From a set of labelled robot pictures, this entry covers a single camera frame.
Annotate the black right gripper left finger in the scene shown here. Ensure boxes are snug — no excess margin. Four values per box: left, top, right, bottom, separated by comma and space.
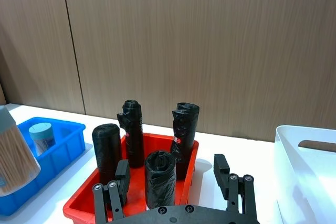
92, 159, 131, 224

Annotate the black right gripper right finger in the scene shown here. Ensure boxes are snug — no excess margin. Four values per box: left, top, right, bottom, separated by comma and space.
213, 153, 259, 223

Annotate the red plastic bin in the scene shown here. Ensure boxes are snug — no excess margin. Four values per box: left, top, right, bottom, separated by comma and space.
62, 132, 200, 221

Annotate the plain black bag roll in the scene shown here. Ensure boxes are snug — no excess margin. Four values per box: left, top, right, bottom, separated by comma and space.
91, 123, 123, 183

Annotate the short black bag roll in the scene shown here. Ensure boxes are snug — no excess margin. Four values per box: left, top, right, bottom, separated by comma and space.
144, 150, 176, 209

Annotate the slim black bag roll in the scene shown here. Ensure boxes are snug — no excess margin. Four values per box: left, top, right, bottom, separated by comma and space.
117, 100, 145, 169

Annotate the thick labelled black bag roll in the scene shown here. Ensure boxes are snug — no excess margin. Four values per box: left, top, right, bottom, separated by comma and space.
170, 102, 200, 181

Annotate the blue plastic bin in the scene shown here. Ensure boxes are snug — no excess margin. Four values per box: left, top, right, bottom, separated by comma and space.
0, 116, 86, 216

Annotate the white plastic basket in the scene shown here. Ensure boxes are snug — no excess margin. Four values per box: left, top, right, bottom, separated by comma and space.
274, 125, 336, 224

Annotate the small toothpick jar blue lid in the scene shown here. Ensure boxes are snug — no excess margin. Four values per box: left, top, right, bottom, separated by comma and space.
28, 123, 56, 156

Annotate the large clear toothpick jar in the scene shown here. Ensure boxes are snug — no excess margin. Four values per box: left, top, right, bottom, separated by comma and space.
0, 105, 41, 197

